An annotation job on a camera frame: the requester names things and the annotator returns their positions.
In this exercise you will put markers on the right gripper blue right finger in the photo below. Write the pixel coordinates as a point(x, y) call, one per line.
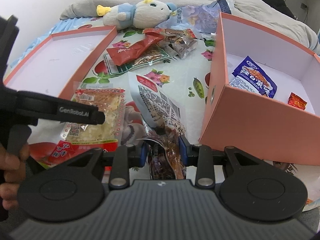
point(184, 149)

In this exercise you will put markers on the small red orange packet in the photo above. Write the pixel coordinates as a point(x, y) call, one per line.
point(296, 101)

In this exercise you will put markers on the blue cabbage snack packet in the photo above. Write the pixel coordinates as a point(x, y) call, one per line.
point(251, 77)

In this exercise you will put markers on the pink box lid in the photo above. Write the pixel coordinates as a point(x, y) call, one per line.
point(60, 62)

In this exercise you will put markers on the person's left hand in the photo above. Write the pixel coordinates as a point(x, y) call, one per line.
point(14, 174)

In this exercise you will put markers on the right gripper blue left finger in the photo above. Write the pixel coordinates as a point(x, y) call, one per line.
point(143, 153)

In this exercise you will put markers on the yellow tofu snack packet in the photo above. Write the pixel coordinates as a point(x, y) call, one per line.
point(105, 133)

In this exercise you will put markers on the red small snack packet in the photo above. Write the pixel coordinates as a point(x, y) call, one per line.
point(154, 31)

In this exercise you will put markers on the grey duvet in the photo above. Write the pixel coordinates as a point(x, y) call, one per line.
point(252, 10)

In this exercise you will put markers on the pink storage box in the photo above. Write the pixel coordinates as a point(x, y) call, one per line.
point(267, 128)

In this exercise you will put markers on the red snack pouch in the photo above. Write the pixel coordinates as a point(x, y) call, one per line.
point(122, 56)

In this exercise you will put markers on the white blue plush bird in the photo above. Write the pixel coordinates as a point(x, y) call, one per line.
point(145, 14)

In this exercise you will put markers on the dark clear snack packets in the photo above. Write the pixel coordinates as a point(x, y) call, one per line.
point(178, 42)

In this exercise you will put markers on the blue floral plastic bag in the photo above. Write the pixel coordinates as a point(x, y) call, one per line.
point(201, 19)

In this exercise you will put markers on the white barcode snack packet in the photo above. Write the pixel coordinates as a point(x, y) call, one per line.
point(163, 126)

